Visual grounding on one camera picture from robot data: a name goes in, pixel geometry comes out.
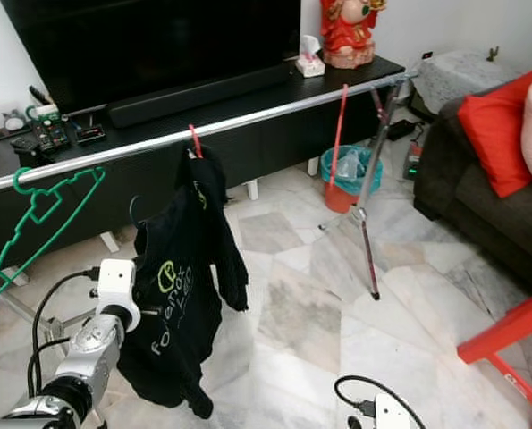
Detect red plastic hanger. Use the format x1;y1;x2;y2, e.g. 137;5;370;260
188;124;205;160
326;85;352;189

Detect green plastic hanger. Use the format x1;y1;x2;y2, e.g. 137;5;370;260
0;167;107;298

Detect red plastic stool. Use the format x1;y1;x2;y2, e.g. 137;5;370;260
458;284;532;416

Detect orange bin with green bag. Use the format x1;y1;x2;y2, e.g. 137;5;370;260
321;145;384;214

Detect dark brown sofa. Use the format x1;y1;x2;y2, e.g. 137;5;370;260
413;94;532;287

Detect black TV console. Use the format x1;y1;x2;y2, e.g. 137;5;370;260
0;55;407;269

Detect black power adapter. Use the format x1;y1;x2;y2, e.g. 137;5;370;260
388;119;415;143

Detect silver metal clothes rack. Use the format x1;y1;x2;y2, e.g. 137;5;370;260
0;70;420;358

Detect red cushion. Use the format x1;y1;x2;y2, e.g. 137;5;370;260
458;58;532;198

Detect black soundbar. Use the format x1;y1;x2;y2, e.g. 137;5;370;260
107;63;293;129

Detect grey cloth covered table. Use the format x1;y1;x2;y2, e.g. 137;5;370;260
413;49;521;113

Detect white tissue box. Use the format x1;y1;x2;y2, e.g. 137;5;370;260
295;36;326;78

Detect red robed figurine statue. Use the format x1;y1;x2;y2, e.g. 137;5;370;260
319;0;387;70

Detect small black display box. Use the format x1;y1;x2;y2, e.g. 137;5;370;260
73;123;107;147

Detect black remote coloured buttons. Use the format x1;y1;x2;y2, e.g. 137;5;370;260
33;116;72;155

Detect black flat television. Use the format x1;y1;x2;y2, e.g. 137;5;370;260
2;0;302;113

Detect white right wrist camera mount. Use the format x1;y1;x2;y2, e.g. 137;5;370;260
375;395;411;429

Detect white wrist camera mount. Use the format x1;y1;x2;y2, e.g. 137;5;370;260
96;259;141;332
375;395;411;429

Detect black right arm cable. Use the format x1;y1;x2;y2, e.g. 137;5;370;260
334;374;427;429

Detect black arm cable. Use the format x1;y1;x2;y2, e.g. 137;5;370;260
29;266;104;399
334;374;427;429

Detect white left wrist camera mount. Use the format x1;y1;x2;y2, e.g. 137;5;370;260
96;259;141;332

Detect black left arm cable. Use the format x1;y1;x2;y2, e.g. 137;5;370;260
29;266;104;399

